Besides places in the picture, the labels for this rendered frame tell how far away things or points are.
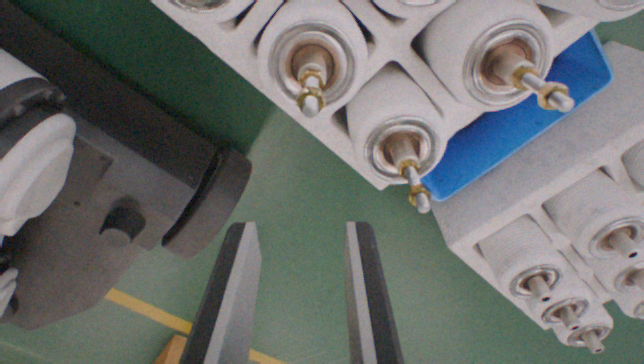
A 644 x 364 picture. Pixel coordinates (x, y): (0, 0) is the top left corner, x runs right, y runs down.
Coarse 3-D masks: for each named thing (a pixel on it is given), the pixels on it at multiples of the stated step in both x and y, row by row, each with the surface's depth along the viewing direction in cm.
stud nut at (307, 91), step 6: (306, 90) 21; (312, 90) 21; (318, 90) 21; (300, 96) 21; (306, 96) 21; (318, 96) 21; (300, 102) 21; (318, 102) 21; (324, 102) 22; (300, 108) 22; (318, 108) 22
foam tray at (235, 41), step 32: (256, 0) 41; (352, 0) 31; (192, 32) 33; (224, 32) 33; (256, 32) 33; (384, 32) 33; (416, 32) 33; (576, 32) 33; (256, 64) 35; (384, 64) 35; (416, 64) 35; (448, 96) 37; (320, 128) 39; (448, 128) 39; (352, 160) 42
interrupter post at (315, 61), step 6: (312, 54) 27; (306, 60) 26; (312, 60) 26; (318, 60) 26; (300, 66) 26; (306, 66) 25; (312, 66) 25; (318, 66) 25; (324, 66) 26; (300, 72) 25; (324, 72) 25; (324, 78) 25
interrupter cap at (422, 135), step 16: (384, 128) 31; (400, 128) 31; (416, 128) 31; (432, 128) 31; (368, 144) 32; (384, 144) 32; (416, 144) 32; (432, 144) 32; (368, 160) 33; (384, 160) 33; (432, 160) 33; (384, 176) 34; (400, 176) 34
